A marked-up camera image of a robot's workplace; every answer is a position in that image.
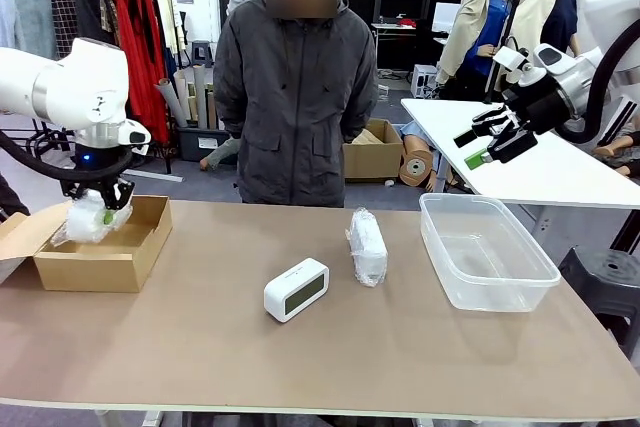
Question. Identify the grey cardboard tube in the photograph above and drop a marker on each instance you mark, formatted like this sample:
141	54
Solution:
172	104

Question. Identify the beige paper tube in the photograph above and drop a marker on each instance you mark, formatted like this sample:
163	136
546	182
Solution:
200	97

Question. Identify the grey plastic stool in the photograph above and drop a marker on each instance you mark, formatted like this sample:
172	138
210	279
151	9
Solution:
201	53

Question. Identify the bubble-wrapped white clock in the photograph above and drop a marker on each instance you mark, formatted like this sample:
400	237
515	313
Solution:
87	222
367	247

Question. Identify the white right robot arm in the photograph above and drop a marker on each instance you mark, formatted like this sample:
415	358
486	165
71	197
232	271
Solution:
575	77

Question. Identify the red item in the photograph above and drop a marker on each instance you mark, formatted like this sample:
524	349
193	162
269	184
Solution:
407	23

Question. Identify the dark plastic bin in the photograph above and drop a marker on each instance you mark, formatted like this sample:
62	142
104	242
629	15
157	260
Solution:
192	144

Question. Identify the clear plastic container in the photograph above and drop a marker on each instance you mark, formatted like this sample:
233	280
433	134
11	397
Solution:
490	257

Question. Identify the cream hanging garment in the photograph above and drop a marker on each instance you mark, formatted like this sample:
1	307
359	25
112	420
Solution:
167	17

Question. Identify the seated mannequin legs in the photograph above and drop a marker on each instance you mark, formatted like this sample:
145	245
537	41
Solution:
612	151

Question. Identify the large brown cardboard box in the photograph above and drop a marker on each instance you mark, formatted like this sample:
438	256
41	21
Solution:
372	157

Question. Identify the light blue fuzzy garment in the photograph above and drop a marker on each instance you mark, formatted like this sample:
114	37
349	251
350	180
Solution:
30	12

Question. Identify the dark checked garment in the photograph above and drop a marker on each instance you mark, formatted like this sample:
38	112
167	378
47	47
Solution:
64	17

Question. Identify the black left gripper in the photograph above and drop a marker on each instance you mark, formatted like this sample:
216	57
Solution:
92	154

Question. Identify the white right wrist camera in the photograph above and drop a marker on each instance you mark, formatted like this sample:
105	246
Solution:
507	57

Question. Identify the dark-sleeved bystander arm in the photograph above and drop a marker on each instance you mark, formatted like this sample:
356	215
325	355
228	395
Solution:
10	199

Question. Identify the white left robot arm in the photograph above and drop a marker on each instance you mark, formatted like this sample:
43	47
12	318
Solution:
75	82

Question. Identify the white table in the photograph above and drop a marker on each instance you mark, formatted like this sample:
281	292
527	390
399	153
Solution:
550	177

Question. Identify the mannequin with navy top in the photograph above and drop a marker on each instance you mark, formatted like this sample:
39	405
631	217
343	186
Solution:
532	17

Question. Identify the lying mannequin in grey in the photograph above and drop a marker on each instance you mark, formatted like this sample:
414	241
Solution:
220	154

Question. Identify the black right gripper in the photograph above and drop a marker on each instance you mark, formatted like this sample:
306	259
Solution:
542	107

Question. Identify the black hanging garment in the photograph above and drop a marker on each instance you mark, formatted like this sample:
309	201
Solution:
92	12

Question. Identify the person in grey jacket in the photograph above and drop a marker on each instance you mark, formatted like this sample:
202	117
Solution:
295	97

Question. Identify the black tripod pole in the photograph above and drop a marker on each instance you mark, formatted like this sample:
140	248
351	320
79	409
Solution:
510	17

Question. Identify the brown paper roll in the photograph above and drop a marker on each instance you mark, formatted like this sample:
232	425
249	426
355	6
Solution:
415	167

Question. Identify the mannequin with blue shirt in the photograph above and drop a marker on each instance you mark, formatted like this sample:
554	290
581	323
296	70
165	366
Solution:
480	27

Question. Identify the white monitor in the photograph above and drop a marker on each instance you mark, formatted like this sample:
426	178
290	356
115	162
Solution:
445	17

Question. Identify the white desk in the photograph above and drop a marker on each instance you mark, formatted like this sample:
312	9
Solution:
395	32

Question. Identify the black plastic stool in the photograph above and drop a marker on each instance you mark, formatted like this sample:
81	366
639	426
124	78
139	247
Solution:
610	282

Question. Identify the cream paper tube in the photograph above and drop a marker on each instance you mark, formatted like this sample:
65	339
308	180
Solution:
184	94

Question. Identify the white unwrapped digital clock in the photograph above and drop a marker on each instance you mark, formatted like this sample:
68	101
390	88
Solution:
295	292

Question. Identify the red hanging dress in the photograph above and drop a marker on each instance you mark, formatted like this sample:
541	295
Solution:
145	47

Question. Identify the open brown cardboard box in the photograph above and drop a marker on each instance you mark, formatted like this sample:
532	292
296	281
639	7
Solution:
100	267

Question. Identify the white computer case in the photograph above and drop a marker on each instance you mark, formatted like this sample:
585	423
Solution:
425	79

